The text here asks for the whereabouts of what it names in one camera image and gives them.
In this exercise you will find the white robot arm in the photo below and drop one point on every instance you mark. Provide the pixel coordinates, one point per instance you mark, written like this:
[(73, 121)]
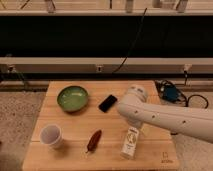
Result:
[(193, 122)]

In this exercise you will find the black rectangular phone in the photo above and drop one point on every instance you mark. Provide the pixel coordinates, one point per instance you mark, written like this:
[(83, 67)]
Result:
[(107, 103)]

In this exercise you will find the white labelled bottle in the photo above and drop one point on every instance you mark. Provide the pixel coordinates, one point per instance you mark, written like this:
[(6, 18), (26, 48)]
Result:
[(129, 146)]

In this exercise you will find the black chair base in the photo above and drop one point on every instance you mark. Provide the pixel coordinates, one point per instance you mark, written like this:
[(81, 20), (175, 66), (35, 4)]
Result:
[(13, 82)]

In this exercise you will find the white paper cup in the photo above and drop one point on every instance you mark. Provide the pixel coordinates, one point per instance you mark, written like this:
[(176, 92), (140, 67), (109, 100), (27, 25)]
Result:
[(51, 135)]

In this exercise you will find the green ceramic bowl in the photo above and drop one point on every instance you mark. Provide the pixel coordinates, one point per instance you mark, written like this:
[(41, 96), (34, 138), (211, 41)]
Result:
[(72, 98)]

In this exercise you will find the blue device on floor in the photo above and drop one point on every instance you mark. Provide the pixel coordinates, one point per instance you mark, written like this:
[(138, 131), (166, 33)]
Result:
[(170, 93)]

